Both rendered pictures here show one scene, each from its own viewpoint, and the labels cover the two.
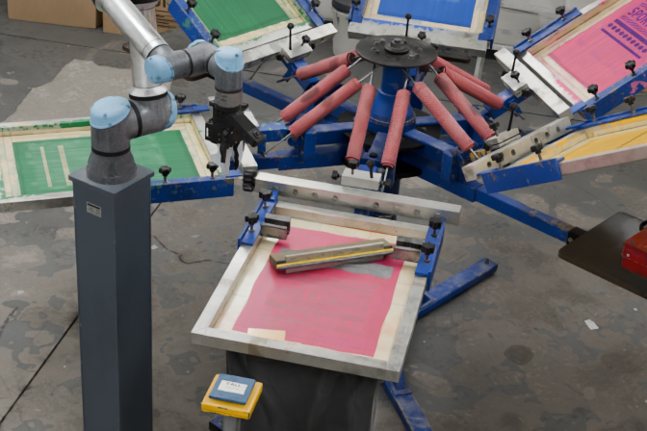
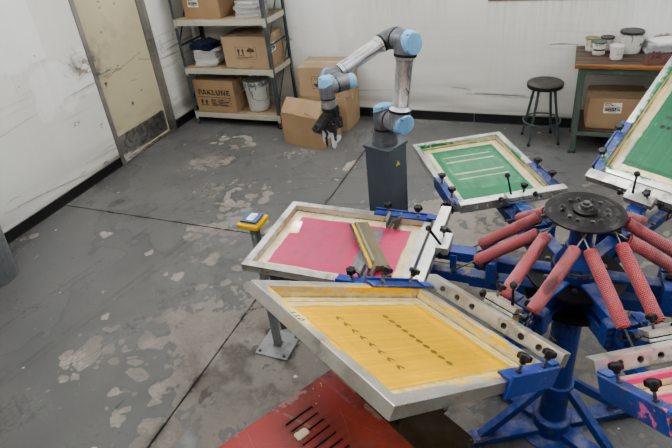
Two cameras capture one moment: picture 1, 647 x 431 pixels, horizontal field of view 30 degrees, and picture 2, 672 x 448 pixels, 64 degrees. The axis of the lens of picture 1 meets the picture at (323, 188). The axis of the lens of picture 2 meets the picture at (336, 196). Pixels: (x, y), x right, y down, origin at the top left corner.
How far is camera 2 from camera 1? 416 cm
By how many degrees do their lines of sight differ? 86
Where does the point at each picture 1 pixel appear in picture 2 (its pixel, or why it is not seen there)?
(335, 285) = (341, 249)
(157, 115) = (389, 121)
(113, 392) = not seen: hidden behind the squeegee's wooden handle
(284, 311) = (316, 232)
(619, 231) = (430, 428)
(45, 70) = not seen: outside the picture
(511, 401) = not seen: outside the picture
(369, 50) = (574, 197)
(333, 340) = (286, 248)
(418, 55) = (576, 220)
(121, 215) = (370, 160)
